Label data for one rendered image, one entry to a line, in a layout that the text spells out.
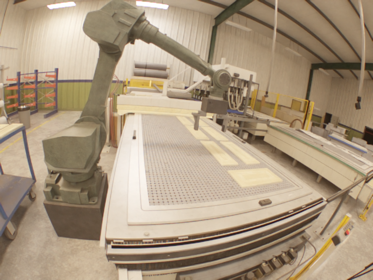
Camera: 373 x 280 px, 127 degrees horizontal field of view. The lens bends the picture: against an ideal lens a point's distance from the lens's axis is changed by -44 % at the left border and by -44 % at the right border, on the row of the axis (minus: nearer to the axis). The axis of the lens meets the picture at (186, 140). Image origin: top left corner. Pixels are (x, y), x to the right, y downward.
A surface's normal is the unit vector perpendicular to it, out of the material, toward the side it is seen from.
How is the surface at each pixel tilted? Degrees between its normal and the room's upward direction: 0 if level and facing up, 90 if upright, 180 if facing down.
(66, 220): 90
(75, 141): 90
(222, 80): 90
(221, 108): 90
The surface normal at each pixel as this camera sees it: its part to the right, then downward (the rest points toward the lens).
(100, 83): 0.29, 0.35
